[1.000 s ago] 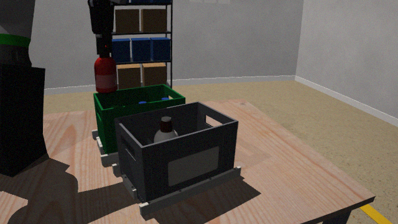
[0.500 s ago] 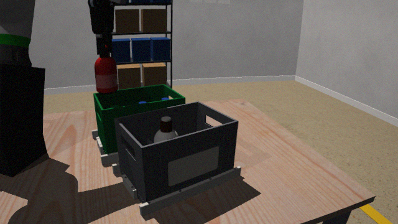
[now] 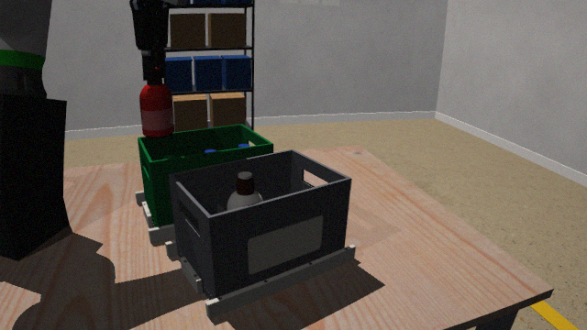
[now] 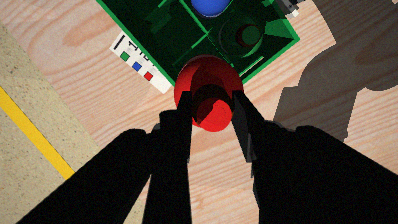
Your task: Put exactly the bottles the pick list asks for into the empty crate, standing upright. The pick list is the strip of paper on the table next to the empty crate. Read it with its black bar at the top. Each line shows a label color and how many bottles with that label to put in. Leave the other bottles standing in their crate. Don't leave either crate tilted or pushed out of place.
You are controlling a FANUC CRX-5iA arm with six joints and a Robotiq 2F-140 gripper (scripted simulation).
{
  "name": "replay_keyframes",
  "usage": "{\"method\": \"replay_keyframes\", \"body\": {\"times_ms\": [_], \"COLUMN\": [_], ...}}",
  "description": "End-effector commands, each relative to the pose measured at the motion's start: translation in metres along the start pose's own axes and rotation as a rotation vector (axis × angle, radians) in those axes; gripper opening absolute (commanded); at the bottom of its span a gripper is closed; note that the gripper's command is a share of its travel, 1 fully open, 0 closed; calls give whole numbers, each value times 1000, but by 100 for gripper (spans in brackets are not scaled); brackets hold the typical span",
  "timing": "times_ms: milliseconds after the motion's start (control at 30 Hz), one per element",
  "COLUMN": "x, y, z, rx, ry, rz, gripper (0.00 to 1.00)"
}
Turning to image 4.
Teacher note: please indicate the green crate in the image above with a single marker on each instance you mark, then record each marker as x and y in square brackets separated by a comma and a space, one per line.
[169, 36]

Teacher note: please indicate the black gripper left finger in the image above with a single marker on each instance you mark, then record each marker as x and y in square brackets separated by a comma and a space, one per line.
[104, 190]

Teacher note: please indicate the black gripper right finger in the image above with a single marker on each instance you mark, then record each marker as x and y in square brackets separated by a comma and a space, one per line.
[350, 189]

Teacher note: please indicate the red bottle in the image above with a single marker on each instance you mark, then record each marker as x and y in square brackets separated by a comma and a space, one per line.
[211, 81]

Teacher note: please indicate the white paper pick list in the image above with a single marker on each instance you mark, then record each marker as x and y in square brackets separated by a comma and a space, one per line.
[126, 49]

